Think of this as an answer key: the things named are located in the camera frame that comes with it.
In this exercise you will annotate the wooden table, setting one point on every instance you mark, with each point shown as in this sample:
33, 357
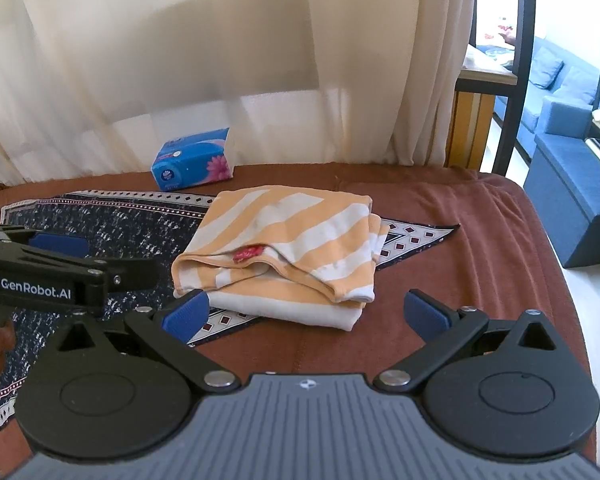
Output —
480, 110

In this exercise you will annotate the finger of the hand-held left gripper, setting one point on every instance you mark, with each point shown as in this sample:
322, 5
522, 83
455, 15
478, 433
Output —
60, 244
135, 272

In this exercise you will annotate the black metal frame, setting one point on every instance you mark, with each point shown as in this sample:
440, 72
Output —
517, 60

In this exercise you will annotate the blue floral tissue pack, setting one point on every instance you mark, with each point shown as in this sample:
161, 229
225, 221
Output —
192, 160

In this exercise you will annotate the blue sofa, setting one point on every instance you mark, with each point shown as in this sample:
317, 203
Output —
565, 85

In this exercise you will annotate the blue ottoman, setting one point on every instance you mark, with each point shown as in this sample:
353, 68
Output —
575, 200

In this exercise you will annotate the orange white striped shirt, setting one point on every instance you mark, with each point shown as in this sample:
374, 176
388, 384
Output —
290, 250

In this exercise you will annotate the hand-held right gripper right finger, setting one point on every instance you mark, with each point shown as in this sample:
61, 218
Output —
426, 316

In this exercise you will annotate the blue sofa cushion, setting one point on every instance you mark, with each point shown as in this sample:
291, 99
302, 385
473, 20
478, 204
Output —
545, 67

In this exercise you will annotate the dark patterned cloth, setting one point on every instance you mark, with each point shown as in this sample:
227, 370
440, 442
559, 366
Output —
120, 230

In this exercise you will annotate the cream curtain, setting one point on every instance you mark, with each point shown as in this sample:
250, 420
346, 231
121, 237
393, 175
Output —
220, 60

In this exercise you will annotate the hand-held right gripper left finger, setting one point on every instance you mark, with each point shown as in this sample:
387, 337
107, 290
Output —
186, 316

